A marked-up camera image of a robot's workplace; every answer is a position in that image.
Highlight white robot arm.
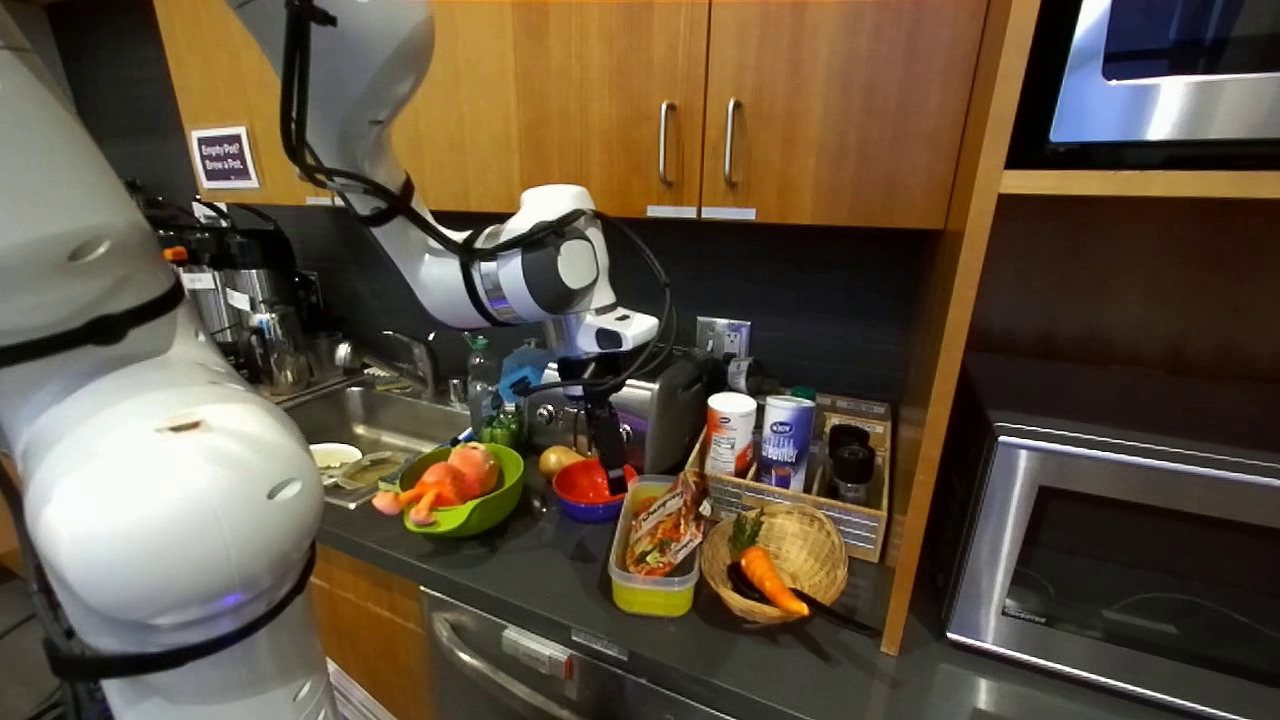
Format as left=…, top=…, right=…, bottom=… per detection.
left=0, top=0, right=659, bottom=720

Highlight dark spice jars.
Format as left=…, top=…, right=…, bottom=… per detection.
left=823, top=425, right=875, bottom=505

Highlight dishwasher with steel handle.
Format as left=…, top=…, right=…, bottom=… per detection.
left=425, top=590, right=730, bottom=720

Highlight upper built-in oven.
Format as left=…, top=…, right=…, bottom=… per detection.
left=1008, top=0, right=1280, bottom=171

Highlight green toy bell pepper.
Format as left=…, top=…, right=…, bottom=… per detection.
left=481, top=412, right=524, bottom=449

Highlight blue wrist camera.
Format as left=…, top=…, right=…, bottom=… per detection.
left=497, top=344, right=557, bottom=404

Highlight red plastic bowl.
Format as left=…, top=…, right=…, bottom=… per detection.
left=553, top=457, right=638, bottom=523

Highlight silver toaster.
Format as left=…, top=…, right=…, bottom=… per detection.
left=612, top=348, right=721, bottom=474

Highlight woven wicker basket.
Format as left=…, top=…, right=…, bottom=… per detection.
left=701, top=505, right=847, bottom=628

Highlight wall power outlet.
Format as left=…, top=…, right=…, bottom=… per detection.
left=697, top=316, right=754, bottom=357

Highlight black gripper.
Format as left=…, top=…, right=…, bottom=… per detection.
left=581, top=352, right=651, bottom=468

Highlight stainless microwave oven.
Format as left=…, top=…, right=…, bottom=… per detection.
left=946, top=418, right=1280, bottom=720

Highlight coffee machine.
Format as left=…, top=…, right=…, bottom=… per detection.
left=138, top=193, right=338, bottom=393

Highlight orange toy carrot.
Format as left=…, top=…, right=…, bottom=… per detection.
left=736, top=543, right=808, bottom=618

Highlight yellow toy potato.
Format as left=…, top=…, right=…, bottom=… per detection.
left=540, top=445, right=586, bottom=475

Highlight dirty container in sink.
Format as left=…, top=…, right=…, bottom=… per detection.
left=311, top=445, right=401, bottom=505

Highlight white blue-label canister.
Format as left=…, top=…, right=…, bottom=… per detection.
left=761, top=397, right=815, bottom=493

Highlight stainless steel sink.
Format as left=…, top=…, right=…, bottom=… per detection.
left=285, top=383, right=469, bottom=474

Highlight green plastic bowl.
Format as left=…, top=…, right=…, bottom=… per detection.
left=401, top=445, right=524, bottom=541

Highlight white red-label canister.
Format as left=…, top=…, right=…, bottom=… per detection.
left=703, top=393, right=756, bottom=475

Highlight orange ramen noodle packet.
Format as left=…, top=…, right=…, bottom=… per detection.
left=621, top=451, right=708, bottom=576

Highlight yellow clear plastic container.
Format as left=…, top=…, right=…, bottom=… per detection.
left=607, top=482, right=703, bottom=619

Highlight orange plush flamingo toy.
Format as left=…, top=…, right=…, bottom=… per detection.
left=374, top=445, right=500, bottom=523

